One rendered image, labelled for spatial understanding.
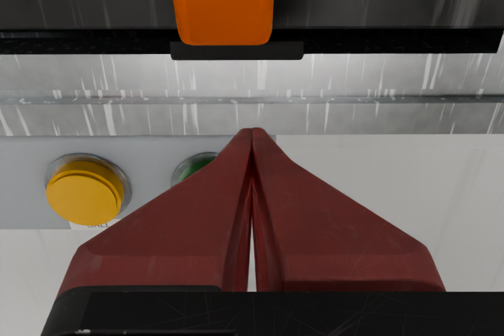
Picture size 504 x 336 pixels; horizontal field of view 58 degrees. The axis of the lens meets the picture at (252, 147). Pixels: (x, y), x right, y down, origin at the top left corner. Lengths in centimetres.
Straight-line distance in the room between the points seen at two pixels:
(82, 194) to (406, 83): 18
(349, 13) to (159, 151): 12
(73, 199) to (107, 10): 11
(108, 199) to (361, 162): 21
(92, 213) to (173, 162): 5
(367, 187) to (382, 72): 19
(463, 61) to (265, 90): 10
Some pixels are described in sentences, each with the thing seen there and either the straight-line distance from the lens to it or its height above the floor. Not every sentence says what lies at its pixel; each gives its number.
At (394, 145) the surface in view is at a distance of 38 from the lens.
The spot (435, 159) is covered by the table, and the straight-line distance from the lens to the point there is 40.
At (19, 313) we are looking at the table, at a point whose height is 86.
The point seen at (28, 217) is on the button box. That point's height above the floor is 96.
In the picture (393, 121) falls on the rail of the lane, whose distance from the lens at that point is 25.
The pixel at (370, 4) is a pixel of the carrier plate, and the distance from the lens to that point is 20.
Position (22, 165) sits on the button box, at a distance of 28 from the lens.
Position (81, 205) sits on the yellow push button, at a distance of 27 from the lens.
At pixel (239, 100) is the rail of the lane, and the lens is 23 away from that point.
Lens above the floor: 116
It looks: 55 degrees down
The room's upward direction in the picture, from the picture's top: 179 degrees clockwise
